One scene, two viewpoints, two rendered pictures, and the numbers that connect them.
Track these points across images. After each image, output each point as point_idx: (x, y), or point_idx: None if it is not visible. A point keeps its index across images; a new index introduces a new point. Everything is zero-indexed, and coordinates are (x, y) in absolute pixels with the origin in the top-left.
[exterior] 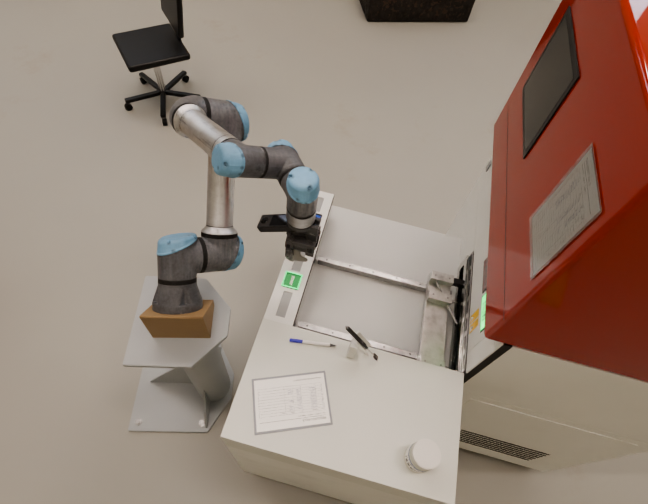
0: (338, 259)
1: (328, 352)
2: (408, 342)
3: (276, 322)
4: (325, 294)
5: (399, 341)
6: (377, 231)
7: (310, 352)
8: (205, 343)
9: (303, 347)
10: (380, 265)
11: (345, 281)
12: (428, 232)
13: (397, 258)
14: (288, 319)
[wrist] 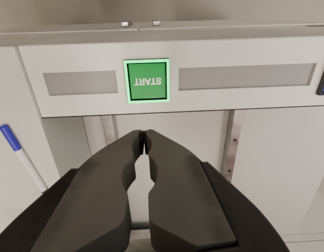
0: (247, 114)
1: (32, 189)
2: (144, 213)
3: (23, 83)
4: (177, 112)
5: (141, 205)
6: (307, 153)
7: (11, 165)
8: None
9: (11, 151)
10: (245, 169)
11: (208, 133)
12: (305, 206)
13: (259, 184)
14: (50, 105)
